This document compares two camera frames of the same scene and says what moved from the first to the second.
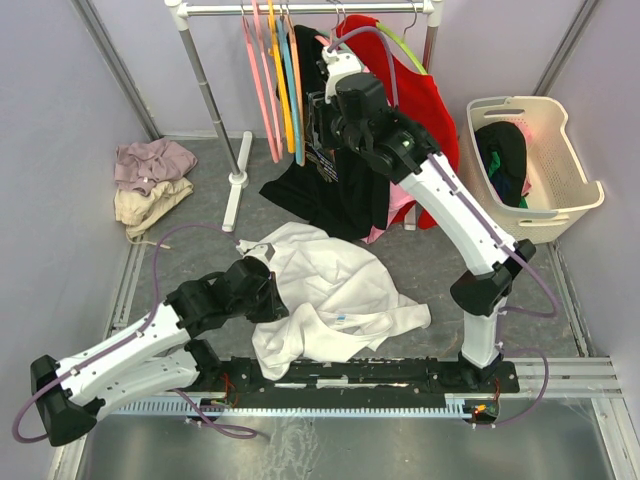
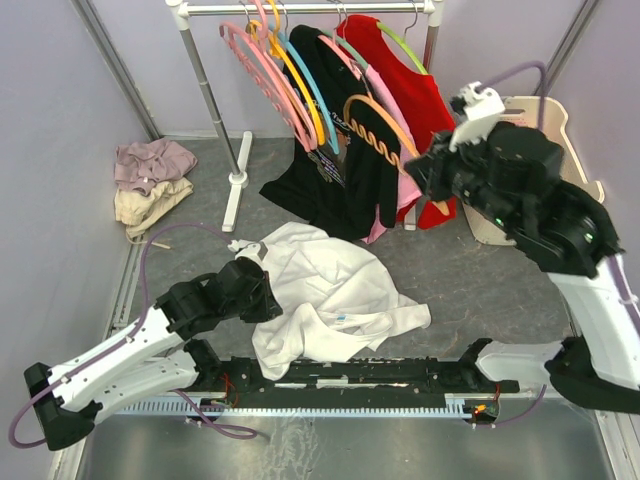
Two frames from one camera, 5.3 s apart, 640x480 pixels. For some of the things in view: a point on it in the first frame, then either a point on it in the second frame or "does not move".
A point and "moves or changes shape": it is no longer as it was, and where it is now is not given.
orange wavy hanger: x=298 y=100 moves or changes shape
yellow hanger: x=282 y=88 -> x=271 y=36
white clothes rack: x=181 y=12 does not move
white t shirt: x=341 y=302 does not move
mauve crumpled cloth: x=140 y=164 does not move
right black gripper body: x=328 y=129 -> x=462 y=174
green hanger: x=402 y=40 does not move
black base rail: x=222 y=382 does not move
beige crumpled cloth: x=136 y=212 does not move
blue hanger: x=290 y=85 -> x=331 y=123
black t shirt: x=347 y=200 does not move
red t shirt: x=422 y=97 does not move
